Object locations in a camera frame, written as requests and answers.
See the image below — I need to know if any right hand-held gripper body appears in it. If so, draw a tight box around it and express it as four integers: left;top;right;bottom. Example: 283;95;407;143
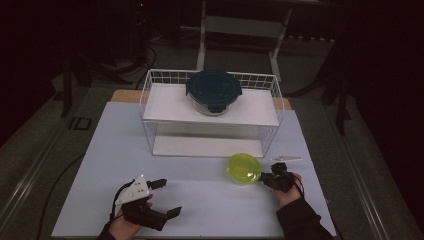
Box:
270;154;304;193

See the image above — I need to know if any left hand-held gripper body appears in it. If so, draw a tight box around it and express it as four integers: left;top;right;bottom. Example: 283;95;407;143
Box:
114;174;168;232

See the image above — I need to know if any yellow-green plastic bowl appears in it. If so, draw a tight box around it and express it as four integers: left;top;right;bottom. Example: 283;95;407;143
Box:
226;152;263;184

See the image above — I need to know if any white wire shelf rack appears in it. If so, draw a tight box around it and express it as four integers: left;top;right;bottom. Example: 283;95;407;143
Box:
139;68;285;159

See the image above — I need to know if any dark blue lidded glass container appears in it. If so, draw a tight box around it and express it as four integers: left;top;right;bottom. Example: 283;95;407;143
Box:
185;69;243;117

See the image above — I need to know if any person's right hand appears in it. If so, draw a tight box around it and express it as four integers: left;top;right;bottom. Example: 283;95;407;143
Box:
271;173;303;209

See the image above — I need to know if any person's left hand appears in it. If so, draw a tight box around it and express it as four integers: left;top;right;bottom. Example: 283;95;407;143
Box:
108;214;145;240

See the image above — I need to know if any light blue table mat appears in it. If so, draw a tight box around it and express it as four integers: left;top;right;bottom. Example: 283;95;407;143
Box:
51;101;338;238

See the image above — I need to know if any black stand leg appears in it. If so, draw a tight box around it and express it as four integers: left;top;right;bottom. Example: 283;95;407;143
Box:
321;66;353;136

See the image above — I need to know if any right hand-held gripper cable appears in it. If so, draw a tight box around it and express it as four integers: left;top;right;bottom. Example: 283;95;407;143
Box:
293;174;306;198

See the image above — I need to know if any hand-held gripper cable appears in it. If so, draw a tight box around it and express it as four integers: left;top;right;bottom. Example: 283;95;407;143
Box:
293;174;306;198
109;179;135;222

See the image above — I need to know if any left hand-held gripper cable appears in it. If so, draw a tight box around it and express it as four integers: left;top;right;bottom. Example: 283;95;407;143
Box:
109;179;135;222

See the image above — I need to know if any black floor cable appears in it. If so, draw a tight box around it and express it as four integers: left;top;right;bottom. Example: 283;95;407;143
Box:
35;153;86;240

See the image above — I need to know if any grey metal floor rail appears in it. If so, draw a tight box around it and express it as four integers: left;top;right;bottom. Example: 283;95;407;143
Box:
0;124;66;229
333;131;393;240

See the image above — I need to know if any black rectangular floor frame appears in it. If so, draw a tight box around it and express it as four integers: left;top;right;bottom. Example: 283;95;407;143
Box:
68;116;93;131

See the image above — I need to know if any bundle of black cables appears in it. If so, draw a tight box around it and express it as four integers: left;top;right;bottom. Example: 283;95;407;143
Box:
131;39;158;89

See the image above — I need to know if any white metal stand frame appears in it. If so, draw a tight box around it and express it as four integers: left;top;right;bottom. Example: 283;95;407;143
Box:
195;0;294;82

